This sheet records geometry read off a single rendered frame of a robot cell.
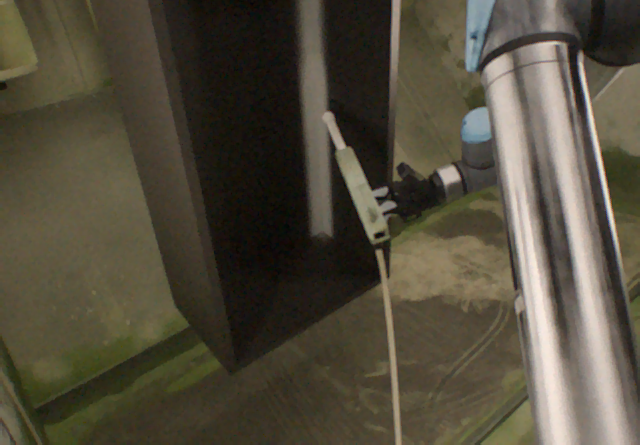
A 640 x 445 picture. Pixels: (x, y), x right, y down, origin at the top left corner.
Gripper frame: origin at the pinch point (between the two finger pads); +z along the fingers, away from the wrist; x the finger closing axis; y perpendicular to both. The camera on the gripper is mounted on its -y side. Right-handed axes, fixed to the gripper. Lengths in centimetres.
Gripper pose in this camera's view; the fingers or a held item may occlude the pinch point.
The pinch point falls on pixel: (362, 208)
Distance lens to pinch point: 127.0
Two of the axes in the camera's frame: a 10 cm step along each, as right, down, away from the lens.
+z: -9.4, 3.4, -0.1
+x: -2.6, -6.9, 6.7
